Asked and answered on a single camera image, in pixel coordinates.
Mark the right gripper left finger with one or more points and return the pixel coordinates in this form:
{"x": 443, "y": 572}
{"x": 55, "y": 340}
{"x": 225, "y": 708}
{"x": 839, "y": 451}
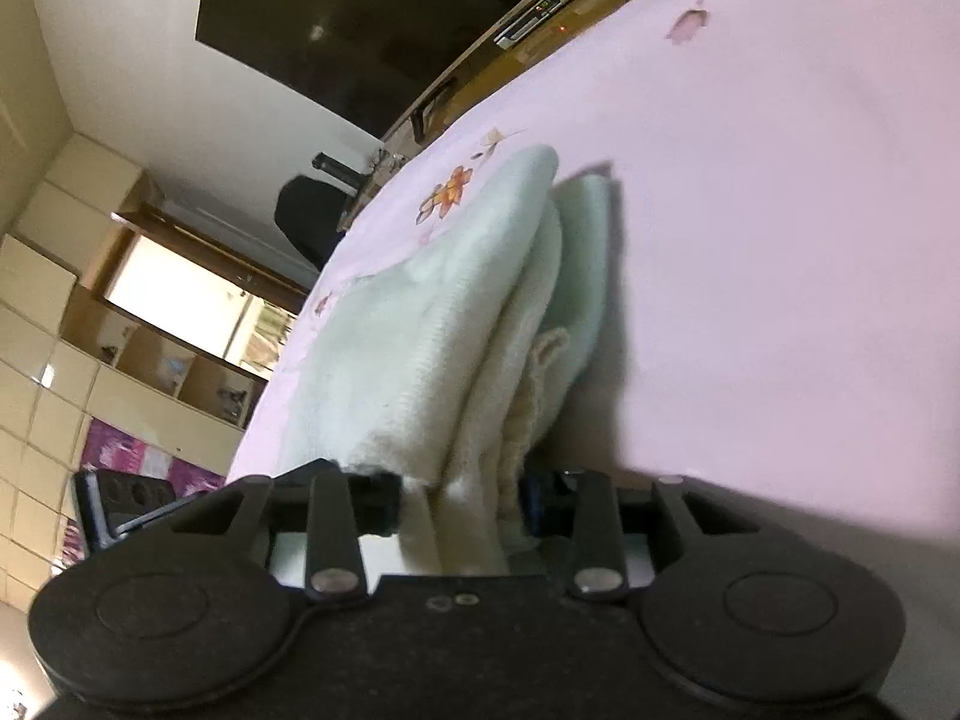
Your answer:
{"x": 342, "y": 508}

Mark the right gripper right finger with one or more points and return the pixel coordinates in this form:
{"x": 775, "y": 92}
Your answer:
{"x": 582, "y": 509}

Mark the pale green cloth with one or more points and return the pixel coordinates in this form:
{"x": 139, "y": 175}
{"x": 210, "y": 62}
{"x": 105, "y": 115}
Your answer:
{"x": 447, "y": 368}

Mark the black chair with clothes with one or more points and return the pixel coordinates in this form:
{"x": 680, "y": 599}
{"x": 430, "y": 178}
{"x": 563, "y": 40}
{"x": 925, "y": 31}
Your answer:
{"x": 308, "y": 212}

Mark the pink floral bed sheet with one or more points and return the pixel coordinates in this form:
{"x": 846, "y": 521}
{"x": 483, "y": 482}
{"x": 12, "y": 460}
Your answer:
{"x": 782, "y": 298}

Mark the large black television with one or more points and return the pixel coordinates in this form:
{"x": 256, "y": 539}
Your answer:
{"x": 366, "y": 60}

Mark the silver set-top box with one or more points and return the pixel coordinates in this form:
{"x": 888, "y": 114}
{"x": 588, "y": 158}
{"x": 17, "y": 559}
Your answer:
{"x": 519, "y": 27}

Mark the wooden TV stand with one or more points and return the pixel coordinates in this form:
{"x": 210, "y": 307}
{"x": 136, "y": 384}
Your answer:
{"x": 525, "y": 37}

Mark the cream wall cabinet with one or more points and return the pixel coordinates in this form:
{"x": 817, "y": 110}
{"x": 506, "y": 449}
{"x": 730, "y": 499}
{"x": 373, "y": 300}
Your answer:
{"x": 86, "y": 384}

